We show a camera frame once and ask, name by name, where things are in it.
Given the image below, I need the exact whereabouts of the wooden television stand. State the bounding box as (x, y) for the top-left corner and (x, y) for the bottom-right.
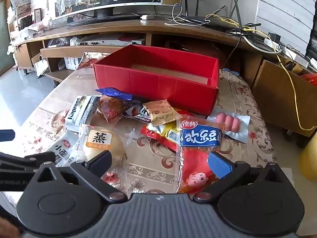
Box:
(12, 18), (263, 86)

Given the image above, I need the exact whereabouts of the yellow cable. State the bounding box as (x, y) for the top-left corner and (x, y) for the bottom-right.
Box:
(212, 0), (317, 131)

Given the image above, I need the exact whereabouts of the black router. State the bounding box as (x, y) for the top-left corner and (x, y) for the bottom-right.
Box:
(180, 0), (244, 31)

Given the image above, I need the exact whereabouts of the silver media player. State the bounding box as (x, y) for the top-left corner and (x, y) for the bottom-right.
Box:
(79, 38), (145, 48)

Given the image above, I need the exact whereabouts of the red yellow snack packet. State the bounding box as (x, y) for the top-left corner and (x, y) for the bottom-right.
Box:
(141, 115), (184, 152)

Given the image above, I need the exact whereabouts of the clear plastic bag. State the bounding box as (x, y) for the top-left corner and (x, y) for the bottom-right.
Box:
(47, 36), (80, 48)

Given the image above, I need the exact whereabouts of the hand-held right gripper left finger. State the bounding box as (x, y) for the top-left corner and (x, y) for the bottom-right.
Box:
(28, 150), (128, 203)

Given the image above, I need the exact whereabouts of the steamed cake packet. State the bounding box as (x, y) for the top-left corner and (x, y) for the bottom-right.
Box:
(66, 126), (127, 167)

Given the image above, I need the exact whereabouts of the stack of white panels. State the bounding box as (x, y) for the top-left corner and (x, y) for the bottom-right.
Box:
(256, 0), (315, 53)

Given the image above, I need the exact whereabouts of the orange cartoon snack packet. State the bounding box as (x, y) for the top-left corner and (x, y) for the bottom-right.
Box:
(176, 118), (226, 194)

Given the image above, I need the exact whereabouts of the white power strip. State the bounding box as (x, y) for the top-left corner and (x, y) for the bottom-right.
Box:
(282, 47), (317, 68)

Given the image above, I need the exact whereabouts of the red cardboard box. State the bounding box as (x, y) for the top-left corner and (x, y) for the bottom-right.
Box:
(93, 45), (220, 116)

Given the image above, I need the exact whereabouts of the white cable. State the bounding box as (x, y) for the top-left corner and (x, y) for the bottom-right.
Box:
(164, 3), (211, 27)

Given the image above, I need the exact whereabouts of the white appliance box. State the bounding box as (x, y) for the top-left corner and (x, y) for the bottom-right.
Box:
(64, 57), (83, 70)

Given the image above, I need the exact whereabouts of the dark chocolate snack packet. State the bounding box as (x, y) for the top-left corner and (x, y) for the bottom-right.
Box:
(122, 104), (152, 124)

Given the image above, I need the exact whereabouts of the white green snack packet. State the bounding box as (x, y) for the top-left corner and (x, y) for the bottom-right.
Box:
(65, 95), (100, 132)

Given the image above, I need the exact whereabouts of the clear brown bread packet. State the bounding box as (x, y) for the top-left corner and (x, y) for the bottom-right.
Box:
(97, 96), (125, 125)

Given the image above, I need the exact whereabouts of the tan biscuit packet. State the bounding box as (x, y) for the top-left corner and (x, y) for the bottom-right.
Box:
(142, 99), (179, 127)

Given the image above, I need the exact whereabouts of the brown cardboard box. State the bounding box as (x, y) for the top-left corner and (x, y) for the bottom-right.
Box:
(251, 59), (317, 137)

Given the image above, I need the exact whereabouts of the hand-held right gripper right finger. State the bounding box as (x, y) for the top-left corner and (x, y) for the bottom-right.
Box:
(193, 151), (291, 203)

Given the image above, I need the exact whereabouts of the sausage packet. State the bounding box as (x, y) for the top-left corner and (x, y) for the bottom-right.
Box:
(207, 111), (251, 143)

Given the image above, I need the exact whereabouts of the blue snack packet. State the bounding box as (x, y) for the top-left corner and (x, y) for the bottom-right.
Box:
(95, 87), (133, 102)

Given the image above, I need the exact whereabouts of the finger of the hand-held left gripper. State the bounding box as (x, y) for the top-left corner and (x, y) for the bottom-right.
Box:
(0, 151), (56, 173)
(0, 129), (15, 142)

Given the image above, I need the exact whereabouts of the white small bread packet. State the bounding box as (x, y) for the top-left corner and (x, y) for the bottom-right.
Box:
(47, 138), (83, 167)

